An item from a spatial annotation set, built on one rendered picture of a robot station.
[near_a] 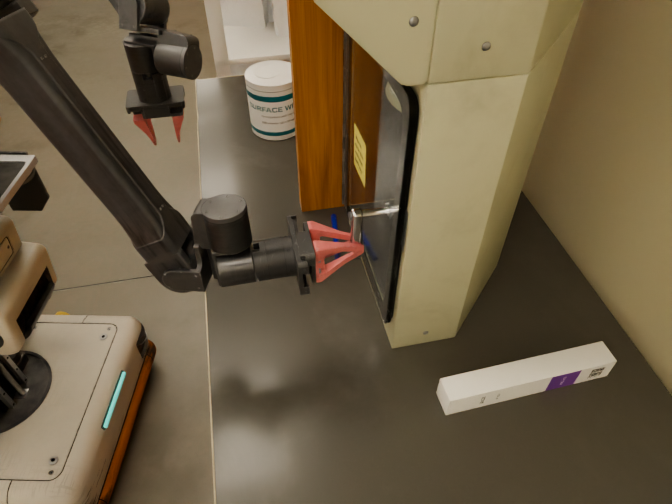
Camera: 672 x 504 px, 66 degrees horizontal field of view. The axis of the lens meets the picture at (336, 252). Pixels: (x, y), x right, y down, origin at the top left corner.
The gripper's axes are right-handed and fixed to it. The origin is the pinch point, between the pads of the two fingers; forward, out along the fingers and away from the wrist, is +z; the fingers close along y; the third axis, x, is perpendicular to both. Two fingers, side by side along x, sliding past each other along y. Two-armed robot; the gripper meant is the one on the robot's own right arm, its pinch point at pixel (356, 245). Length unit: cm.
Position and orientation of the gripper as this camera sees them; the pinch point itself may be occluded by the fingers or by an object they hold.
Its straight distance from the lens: 74.1
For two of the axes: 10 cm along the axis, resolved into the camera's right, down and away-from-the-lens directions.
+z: 9.8, -1.6, 1.4
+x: 0.1, 7.0, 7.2
